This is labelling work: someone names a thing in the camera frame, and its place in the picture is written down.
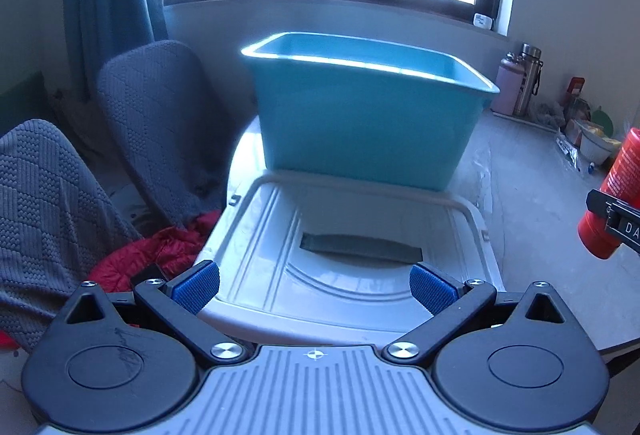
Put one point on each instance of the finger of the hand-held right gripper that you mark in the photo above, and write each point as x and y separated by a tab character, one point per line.
602	204

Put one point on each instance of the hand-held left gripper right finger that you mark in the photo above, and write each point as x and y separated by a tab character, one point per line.
432	290

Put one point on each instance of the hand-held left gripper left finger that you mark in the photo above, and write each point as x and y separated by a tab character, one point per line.
197	289

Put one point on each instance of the red bottle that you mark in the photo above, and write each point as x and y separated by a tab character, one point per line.
620	165

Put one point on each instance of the blue plastic bin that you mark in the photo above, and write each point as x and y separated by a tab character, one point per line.
360	125

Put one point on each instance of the white bowl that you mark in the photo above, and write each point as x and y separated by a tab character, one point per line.
595	150

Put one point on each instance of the clear plastic wrapper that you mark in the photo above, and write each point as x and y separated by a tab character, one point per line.
569	150

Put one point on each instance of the white plastic storage lid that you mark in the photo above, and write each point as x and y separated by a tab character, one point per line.
260	265

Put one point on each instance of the red quilted cloth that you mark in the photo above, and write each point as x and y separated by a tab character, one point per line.
130	260

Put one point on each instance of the green round lid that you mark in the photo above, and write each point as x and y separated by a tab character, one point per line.
601	120

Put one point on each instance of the clear plastic bag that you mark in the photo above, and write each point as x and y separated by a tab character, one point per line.
548	114

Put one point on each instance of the red box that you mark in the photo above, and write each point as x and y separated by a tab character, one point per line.
575	92

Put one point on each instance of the steel thermos bottle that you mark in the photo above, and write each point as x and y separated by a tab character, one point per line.
529	75

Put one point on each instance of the pink water bottle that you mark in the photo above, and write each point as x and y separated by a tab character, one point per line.
509	87

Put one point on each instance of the grey knit chair back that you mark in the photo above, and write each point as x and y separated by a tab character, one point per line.
160	115
45	215

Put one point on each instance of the small white device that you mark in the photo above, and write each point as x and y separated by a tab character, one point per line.
482	20

